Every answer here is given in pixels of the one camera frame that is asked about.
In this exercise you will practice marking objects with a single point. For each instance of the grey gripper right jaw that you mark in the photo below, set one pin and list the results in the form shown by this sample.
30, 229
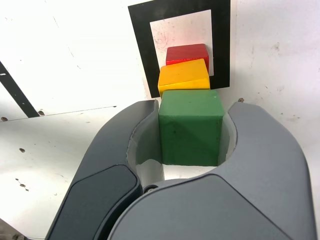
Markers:
237, 200

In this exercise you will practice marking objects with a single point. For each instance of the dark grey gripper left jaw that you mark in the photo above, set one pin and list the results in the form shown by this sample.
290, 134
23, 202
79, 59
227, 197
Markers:
100, 175

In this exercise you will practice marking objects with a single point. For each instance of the green cube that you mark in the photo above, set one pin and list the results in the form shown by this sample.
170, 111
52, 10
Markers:
190, 127

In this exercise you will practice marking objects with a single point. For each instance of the yellow cube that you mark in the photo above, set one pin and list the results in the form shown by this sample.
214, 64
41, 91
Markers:
182, 73

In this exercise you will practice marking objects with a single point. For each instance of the red cube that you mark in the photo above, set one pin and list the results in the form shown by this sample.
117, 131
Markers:
186, 53

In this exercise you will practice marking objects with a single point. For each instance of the black tape square outline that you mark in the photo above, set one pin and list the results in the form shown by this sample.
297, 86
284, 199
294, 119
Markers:
140, 50

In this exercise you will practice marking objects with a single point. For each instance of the black tape strip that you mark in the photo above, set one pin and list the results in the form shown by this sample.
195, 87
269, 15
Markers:
17, 92

